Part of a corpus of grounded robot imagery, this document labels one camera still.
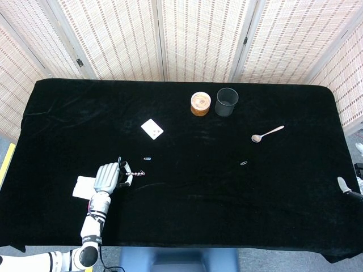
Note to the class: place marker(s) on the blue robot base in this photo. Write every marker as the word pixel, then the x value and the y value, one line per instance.
pixel 178 260

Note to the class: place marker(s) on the small corkscrew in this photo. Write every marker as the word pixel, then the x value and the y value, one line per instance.
pixel 137 173

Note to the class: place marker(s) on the woven bamboo screen panel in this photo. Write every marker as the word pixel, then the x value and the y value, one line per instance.
pixel 297 37
pixel 348 85
pixel 113 37
pixel 14 85
pixel 198 37
pixel 37 28

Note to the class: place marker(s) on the clear jar of rubber bands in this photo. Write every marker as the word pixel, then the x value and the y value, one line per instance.
pixel 200 103

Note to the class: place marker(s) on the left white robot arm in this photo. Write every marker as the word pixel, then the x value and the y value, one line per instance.
pixel 90 226

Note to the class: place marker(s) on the silver metal spoon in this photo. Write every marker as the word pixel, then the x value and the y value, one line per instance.
pixel 256 138

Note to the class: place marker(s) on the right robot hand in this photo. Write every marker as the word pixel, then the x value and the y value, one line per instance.
pixel 343 185

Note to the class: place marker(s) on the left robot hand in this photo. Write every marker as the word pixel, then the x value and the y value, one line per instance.
pixel 107 178

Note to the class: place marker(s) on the white paper pad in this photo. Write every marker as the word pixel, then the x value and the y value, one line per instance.
pixel 82 187

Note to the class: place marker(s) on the white sneaker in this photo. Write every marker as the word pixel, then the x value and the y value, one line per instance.
pixel 360 148

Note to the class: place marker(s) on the white playing card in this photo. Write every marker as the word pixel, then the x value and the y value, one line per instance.
pixel 152 129

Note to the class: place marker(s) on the black mesh pen holder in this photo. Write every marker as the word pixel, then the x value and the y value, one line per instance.
pixel 227 103

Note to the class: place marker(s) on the black equipment box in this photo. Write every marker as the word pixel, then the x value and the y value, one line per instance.
pixel 359 168

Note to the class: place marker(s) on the black velvet table cloth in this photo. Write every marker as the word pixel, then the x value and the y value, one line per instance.
pixel 198 198

